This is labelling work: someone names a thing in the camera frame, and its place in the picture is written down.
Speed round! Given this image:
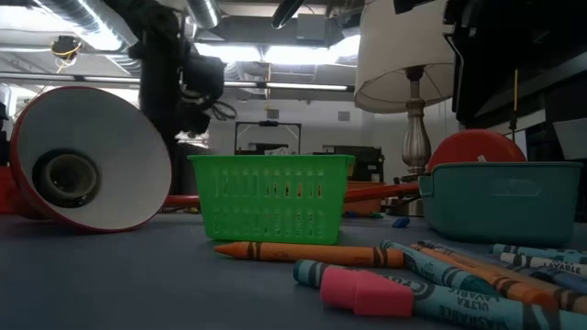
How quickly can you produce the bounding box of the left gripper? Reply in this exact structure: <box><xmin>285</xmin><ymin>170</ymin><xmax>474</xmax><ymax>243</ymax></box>
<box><xmin>138</xmin><ymin>45</ymin><xmax>183</xmax><ymax>156</ymax></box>

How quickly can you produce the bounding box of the green slotted basket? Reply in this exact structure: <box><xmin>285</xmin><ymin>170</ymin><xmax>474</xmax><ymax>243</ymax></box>
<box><xmin>187</xmin><ymin>154</ymin><xmax>357</xmax><ymax>246</ymax></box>

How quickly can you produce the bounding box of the red-orange crayon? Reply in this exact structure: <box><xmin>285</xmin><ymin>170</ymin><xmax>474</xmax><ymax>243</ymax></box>
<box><xmin>214</xmin><ymin>240</ymin><xmax>405</xmax><ymax>270</ymax></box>

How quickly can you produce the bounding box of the teal crayon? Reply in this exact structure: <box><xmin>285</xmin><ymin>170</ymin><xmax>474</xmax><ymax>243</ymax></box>
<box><xmin>380</xmin><ymin>238</ymin><xmax>502</xmax><ymax>297</ymax></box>

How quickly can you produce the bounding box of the teal solid bin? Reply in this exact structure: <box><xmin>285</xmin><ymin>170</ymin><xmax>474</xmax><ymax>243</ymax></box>
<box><xmin>417</xmin><ymin>160</ymin><xmax>584</xmax><ymax>248</ymax></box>

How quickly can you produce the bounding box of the pile of crayons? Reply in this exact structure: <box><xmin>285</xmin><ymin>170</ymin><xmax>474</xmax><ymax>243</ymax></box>
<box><xmin>293</xmin><ymin>258</ymin><xmax>587</xmax><ymax>330</ymax></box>

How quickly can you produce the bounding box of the light blue crayon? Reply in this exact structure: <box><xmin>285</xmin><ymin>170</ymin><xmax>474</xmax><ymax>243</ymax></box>
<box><xmin>498</xmin><ymin>251</ymin><xmax>587</xmax><ymax>279</ymax></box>

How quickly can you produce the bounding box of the dark blue crayon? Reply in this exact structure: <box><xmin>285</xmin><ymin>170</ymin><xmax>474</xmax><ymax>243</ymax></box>
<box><xmin>512</xmin><ymin>264</ymin><xmax>587</xmax><ymax>295</ymax></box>

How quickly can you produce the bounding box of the dark bulky background object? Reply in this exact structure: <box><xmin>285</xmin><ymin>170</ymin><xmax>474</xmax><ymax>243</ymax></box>
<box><xmin>169</xmin><ymin>141</ymin><xmax>216</xmax><ymax>196</ymax></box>

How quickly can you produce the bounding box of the red desk lamp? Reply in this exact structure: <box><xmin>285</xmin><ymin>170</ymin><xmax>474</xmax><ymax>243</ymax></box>
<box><xmin>8</xmin><ymin>85</ymin><xmax>527</xmax><ymax>233</ymax></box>

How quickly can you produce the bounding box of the ceiling light panel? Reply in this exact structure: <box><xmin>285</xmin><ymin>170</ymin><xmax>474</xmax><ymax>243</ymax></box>
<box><xmin>194</xmin><ymin>42</ymin><xmax>263</xmax><ymax>64</ymax></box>
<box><xmin>263</xmin><ymin>34</ymin><xmax>363</xmax><ymax>66</ymax></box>

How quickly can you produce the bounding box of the long ceiling light strip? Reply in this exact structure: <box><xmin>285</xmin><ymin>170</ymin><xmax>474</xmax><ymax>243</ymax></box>
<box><xmin>0</xmin><ymin>71</ymin><xmax>355</xmax><ymax>93</ymax></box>

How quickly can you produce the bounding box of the red slotted basket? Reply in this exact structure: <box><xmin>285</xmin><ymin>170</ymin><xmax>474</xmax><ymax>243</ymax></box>
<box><xmin>0</xmin><ymin>165</ymin><xmax>22</xmax><ymax>216</ymax></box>

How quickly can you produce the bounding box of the grey ceiling unit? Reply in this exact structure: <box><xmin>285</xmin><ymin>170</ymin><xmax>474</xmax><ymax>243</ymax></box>
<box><xmin>295</xmin><ymin>13</ymin><xmax>329</xmax><ymax>43</ymax></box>

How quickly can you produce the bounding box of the black cabinet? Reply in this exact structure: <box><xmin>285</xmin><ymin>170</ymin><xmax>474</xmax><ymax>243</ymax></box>
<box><xmin>320</xmin><ymin>145</ymin><xmax>385</xmax><ymax>183</ymax></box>

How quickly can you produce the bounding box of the orange solid bin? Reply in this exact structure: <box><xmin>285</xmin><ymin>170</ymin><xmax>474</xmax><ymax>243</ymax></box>
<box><xmin>343</xmin><ymin>181</ymin><xmax>387</xmax><ymax>216</ymax></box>

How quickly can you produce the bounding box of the silver table lamp white shade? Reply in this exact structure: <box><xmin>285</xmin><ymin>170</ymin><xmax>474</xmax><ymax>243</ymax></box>
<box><xmin>353</xmin><ymin>0</ymin><xmax>456</xmax><ymax>217</ymax></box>

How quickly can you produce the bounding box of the pink eraser cap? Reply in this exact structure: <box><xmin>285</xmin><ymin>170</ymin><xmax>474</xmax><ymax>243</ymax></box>
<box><xmin>319</xmin><ymin>267</ymin><xmax>415</xmax><ymax>318</ymax></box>

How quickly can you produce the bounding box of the white side panel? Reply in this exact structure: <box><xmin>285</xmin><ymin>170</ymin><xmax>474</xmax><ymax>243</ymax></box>
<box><xmin>552</xmin><ymin>117</ymin><xmax>587</xmax><ymax>161</ymax></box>

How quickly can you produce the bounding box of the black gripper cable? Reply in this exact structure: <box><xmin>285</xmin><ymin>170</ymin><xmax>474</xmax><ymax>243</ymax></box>
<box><xmin>208</xmin><ymin>99</ymin><xmax>238</xmax><ymax>123</ymax></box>

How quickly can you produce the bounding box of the black frame stand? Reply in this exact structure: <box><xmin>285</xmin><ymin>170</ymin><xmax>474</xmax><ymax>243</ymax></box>
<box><xmin>234</xmin><ymin>120</ymin><xmax>303</xmax><ymax>157</ymax></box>

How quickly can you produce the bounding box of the silver ceiling duct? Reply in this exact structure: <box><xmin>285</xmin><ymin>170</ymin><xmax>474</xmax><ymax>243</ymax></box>
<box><xmin>27</xmin><ymin>0</ymin><xmax>144</xmax><ymax>77</ymax></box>
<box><xmin>185</xmin><ymin>0</ymin><xmax>222</xmax><ymax>29</ymax></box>

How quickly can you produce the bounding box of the yellow cord reel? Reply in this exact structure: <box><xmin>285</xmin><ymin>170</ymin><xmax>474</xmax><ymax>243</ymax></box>
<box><xmin>49</xmin><ymin>35</ymin><xmax>84</xmax><ymax>74</ymax></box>

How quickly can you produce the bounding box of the yellow hanging cable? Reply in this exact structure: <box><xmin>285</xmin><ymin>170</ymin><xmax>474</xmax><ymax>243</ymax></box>
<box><xmin>510</xmin><ymin>68</ymin><xmax>520</xmax><ymax>134</ymax></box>

